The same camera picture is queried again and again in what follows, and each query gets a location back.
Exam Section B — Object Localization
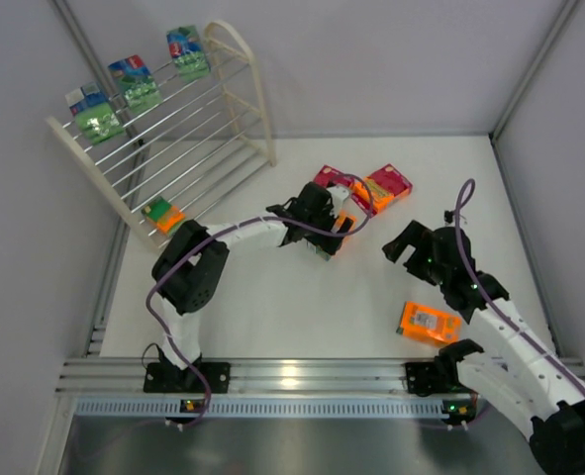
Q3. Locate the orange box barcode side up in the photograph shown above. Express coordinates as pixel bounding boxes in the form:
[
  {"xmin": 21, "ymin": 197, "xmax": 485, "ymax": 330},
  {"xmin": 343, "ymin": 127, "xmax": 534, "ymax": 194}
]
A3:
[{"xmin": 306, "ymin": 211, "xmax": 356, "ymax": 261}]

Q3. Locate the orange green Sponge Daddy box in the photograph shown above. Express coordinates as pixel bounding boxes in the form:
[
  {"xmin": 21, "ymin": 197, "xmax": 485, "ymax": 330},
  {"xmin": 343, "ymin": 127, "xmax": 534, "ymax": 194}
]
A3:
[{"xmin": 142, "ymin": 197, "xmax": 186, "ymax": 237}]

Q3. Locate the blue green Vileda sponge pack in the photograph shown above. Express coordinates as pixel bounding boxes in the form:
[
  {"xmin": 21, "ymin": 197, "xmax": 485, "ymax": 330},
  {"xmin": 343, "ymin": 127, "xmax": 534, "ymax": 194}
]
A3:
[{"xmin": 65, "ymin": 82, "xmax": 124, "ymax": 144}]

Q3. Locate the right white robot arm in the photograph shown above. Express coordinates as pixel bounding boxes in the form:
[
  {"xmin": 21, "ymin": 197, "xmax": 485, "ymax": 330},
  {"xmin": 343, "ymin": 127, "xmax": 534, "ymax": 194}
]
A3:
[{"xmin": 382, "ymin": 221, "xmax": 585, "ymax": 474}]

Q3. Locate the orange box near right arm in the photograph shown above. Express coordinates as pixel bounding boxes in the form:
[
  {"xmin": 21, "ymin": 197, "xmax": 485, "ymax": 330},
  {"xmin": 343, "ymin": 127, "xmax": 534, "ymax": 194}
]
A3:
[{"xmin": 397, "ymin": 302, "xmax": 462, "ymax": 347}]

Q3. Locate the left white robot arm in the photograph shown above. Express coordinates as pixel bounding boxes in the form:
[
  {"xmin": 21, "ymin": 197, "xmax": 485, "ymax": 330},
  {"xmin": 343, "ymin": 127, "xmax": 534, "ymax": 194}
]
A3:
[{"xmin": 146, "ymin": 182, "xmax": 354, "ymax": 392}]

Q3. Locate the orange pink Scrub Mommy box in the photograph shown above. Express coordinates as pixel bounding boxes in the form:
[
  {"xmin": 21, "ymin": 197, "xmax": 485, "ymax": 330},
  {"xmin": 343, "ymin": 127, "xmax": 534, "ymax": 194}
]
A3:
[{"xmin": 313, "ymin": 165, "xmax": 354, "ymax": 190}]

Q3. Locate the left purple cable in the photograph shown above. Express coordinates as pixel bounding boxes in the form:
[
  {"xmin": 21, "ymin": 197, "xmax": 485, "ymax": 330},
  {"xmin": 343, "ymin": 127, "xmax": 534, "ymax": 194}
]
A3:
[{"xmin": 145, "ymin": 172, "xmax": 376, "ymax": 430}]

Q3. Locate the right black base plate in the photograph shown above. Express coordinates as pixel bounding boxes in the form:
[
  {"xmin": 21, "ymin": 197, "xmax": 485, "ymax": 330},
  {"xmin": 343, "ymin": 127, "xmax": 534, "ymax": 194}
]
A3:
[{"xmin": 404, "ymin": 361, "xmax": 454, "ymax": 397}]

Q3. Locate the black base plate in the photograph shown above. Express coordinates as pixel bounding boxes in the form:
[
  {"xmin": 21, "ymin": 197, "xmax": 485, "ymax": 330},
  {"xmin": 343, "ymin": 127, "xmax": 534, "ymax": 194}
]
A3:
[
  {"xmin": 143, "ymin": 362, "xmax": 231, "ymax": 394},
  {"xmin": 404, "ymin": 361, "xmax": 454, "ymax": 397}
]

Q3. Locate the cream chrome wire shelf rack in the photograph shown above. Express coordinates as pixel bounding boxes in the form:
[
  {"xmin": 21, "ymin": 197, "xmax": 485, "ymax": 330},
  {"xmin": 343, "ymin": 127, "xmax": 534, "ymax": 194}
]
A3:
[{"xmin": 46, "ymin": 20, "xmax": 276, "ymax": 252}]

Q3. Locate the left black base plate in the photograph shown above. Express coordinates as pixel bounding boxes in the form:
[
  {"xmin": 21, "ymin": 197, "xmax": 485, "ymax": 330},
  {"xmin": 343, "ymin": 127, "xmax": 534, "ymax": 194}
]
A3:
[{"xmin": 143, "ymin": 362, "xmax": 231, "ymax": 394}]

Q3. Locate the aluminium mounting rail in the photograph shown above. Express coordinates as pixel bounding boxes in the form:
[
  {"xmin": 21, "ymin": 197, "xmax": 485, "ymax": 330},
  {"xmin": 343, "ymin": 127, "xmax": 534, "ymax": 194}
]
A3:
[{"xmin": 55, "ymin": 358, "xmax": 470, "ymax": 420}]

